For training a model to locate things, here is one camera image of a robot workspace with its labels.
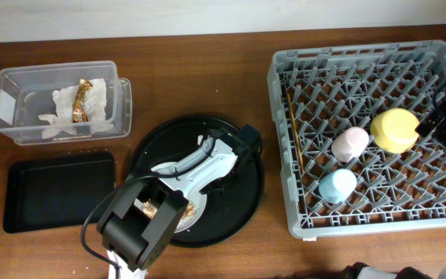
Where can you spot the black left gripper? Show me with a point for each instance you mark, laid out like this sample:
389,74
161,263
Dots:
214,187

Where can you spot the wooden chopstick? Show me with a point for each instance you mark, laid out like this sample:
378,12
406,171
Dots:
295,134

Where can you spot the yellow plastic bowl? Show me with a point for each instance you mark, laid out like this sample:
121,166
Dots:
395,130

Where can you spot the grey plate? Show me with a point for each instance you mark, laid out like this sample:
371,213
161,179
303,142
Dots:
189,185

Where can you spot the food scraps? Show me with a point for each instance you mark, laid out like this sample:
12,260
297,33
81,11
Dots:
150,210

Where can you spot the light blue plastic cup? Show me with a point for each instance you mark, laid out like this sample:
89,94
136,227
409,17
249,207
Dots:
337,186

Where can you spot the pink plastic cup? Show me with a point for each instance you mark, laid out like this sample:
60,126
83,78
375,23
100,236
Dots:
350,144

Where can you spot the gold snack wrapper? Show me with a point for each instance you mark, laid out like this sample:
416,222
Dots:
78,113

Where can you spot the white paper napkin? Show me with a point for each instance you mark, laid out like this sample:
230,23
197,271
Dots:
85,102

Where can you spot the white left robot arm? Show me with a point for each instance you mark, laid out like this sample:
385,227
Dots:
132,240

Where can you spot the grey dishwasher rack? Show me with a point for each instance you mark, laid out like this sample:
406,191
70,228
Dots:
335,88

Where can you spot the black rectangular waste bin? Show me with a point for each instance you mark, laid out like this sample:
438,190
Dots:
57,192

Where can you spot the clear plastic waste bin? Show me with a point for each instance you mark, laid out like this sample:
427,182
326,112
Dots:
26,93

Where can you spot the round black tray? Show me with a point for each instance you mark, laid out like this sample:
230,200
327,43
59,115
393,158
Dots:
229,208

